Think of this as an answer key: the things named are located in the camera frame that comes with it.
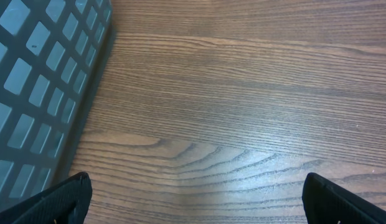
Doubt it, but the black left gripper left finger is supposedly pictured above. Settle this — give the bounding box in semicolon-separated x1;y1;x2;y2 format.
0;172;93;224

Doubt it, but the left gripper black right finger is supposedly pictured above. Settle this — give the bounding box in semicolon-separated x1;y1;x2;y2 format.
302;172;386;224

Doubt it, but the grey plastic basket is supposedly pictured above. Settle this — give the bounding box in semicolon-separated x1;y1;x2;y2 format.
0;0;115;212

